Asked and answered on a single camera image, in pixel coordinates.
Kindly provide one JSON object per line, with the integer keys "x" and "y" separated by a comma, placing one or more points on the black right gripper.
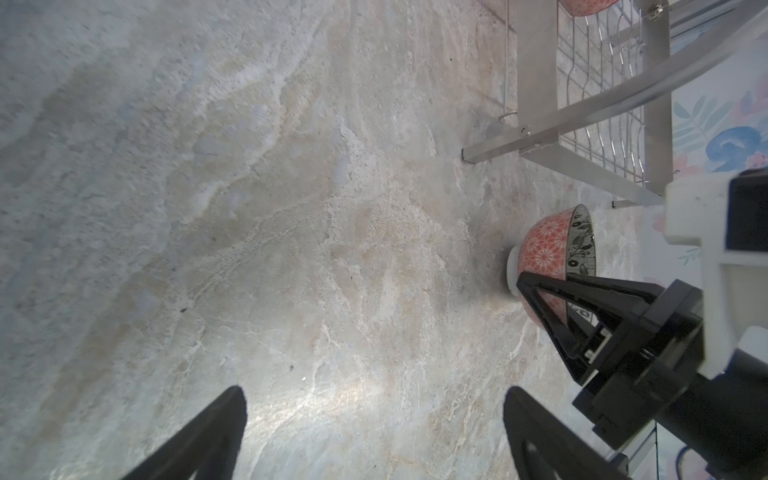
{"x": 633, "y": 347}

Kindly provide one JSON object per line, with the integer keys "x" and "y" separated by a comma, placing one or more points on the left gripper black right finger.
{"x": 542, "y": 447}

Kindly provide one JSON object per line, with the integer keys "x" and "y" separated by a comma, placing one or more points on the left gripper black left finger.
{"x": 205, "y": 448}

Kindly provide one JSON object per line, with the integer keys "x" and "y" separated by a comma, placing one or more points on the dark patterned bowl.
{"x": 557, "y": 246}

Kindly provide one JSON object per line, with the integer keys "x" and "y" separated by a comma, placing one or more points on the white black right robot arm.
{"x": 724, "y": 419}

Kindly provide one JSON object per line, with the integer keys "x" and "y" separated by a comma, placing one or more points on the stainless steel dish rack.
{"x": 594, "y": 94}

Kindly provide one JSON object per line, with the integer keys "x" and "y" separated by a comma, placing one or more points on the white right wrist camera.
{"x": 725, "y": 215}

